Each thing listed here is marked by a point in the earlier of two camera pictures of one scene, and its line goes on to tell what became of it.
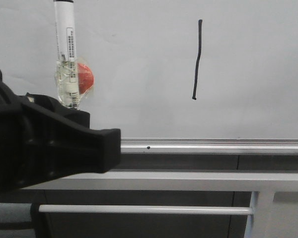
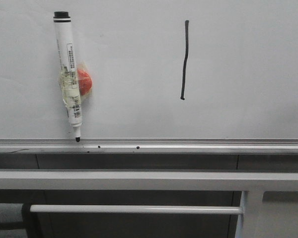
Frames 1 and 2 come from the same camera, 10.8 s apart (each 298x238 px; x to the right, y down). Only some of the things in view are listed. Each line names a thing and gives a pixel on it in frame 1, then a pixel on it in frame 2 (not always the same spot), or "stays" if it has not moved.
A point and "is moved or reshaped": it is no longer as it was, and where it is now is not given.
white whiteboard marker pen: (66, 67) is moved or reshaped
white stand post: (261, 224) -> (251, 223)
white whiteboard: (175, 77) stays
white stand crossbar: (200, 181) stays
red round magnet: (85, 78) is moved or reshaped
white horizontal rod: (145, 209) stays
